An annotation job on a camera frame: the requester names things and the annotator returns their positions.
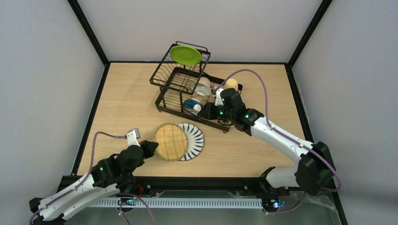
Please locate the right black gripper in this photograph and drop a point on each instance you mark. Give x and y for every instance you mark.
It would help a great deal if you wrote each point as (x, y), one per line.
(210, 111)

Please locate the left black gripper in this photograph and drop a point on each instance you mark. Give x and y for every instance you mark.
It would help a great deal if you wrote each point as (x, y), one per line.
(146, 148)

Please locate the woven bamboo plate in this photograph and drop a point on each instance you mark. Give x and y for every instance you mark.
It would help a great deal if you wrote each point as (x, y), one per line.
(172, 140)

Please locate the yellow mug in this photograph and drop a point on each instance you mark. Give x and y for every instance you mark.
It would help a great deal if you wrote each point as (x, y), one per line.
(231, 84)

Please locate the plain white bowl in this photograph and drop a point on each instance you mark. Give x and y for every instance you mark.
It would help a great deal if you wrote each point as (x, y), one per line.
(202, 87)

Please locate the teal patterned white bowl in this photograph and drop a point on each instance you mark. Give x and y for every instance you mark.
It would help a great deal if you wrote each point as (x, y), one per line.
(193, 106)

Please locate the green plate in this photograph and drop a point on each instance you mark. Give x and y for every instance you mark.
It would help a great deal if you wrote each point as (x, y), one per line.
(185, 55)

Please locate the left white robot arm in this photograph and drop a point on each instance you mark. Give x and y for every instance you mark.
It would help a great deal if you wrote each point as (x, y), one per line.
(109, 176)

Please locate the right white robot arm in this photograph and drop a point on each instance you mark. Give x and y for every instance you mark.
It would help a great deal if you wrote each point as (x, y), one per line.
(312, 170)

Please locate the blue striped white plate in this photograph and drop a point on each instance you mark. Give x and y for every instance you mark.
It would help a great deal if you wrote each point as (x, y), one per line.
(195, 140)

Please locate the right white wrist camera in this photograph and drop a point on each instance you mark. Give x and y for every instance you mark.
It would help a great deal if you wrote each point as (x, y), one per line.
(218, 99)

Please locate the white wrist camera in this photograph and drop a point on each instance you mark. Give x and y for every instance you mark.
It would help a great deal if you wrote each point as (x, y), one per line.
(218, 99)
(132, 137)

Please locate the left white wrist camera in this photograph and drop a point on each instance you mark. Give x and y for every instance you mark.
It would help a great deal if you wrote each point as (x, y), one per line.
(132, 137)

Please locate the black wire dish rack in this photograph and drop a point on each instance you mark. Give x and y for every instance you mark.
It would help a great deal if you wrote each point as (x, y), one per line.
(177, 83)

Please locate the white slotted cable duct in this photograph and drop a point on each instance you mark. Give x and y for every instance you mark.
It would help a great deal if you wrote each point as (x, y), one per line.
(179, 203)

